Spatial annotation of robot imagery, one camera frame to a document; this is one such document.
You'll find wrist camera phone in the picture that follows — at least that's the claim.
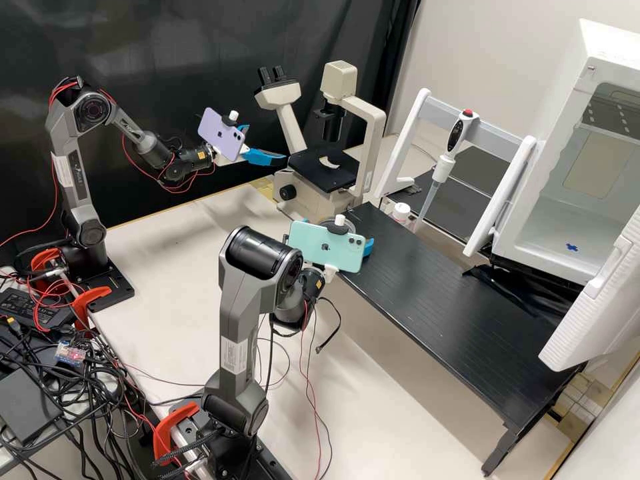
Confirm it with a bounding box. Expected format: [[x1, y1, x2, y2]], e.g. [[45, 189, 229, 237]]
[[197, 107, 251, 163], [287, 213, 369, 281]]

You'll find red wire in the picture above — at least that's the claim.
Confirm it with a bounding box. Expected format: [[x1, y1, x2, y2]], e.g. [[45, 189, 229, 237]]
[[299, 325, 335, 469], [0, 165, 57, 249]]

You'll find orange clamp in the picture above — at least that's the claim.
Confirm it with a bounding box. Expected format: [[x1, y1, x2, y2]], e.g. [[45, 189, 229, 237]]
[[151, 401, 201, 469], [69, 285, 113, 333], [29, 248, 63, 281]]

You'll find flat black box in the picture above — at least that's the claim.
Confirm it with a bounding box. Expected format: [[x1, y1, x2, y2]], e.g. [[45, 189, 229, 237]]
[[0, 369, 63, 446]]

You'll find white incubator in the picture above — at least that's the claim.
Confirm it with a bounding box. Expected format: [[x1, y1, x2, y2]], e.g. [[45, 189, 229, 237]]
[[492, 19, 640, 286]]

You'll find incubator door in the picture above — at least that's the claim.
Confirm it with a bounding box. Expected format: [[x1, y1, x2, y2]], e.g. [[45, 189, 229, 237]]
[[539, 205, 640, 373]]

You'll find pipette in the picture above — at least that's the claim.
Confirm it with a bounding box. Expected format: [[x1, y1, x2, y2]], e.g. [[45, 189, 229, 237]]
[[412, 107, 481, 233]]

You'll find left wrist camera phone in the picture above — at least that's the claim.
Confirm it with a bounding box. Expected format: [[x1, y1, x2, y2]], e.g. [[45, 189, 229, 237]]
[[197, 107, 251, 163]]

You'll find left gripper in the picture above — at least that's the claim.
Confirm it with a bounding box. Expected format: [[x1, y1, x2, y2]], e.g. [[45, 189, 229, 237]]
[[215, 123, 289, 169]]

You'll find cream microscope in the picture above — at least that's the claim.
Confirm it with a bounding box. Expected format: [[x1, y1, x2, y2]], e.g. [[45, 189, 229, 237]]
[[252, 59, 389, 226]]

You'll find white pipette stand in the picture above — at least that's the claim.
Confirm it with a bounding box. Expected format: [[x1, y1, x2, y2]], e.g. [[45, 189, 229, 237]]
[[373, 87, 539, 259]]

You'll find black power adapter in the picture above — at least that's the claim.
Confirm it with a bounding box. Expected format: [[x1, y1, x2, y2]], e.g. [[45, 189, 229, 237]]
[[0, 287, 76, 331]]

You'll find small circuit board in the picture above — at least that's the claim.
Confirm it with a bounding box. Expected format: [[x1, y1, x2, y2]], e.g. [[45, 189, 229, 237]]
[[53, 341, 85, 362]]

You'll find black cable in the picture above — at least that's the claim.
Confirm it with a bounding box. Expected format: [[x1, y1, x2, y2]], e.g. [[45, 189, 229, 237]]
[[315, 295, 343, 355]]

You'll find right wrist camera phone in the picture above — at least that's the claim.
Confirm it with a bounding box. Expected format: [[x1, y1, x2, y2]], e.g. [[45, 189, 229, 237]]
[[287, 213, 369, 281]]

